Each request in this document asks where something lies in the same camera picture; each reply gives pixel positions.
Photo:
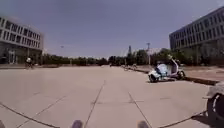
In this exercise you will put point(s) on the raised paved area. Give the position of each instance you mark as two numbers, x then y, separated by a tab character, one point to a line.
206	73

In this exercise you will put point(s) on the pale paved plaza ground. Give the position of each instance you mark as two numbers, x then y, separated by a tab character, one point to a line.
100	93

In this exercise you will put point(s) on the slim tower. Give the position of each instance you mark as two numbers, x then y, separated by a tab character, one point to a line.
129	50

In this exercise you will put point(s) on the pale building with window rows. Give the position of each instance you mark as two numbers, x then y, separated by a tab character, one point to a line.
16	40

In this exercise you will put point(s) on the row of trees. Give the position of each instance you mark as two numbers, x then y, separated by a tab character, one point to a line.
83	61

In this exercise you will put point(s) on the person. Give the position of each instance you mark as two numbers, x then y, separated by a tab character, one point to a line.
28	61

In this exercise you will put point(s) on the pole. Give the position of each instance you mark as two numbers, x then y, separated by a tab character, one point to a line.
148	53

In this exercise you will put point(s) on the grey building with window grid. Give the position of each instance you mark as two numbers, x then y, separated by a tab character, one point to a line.
200	36

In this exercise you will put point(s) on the robot's own part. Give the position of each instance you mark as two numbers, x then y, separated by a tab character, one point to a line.
143	125
76	124

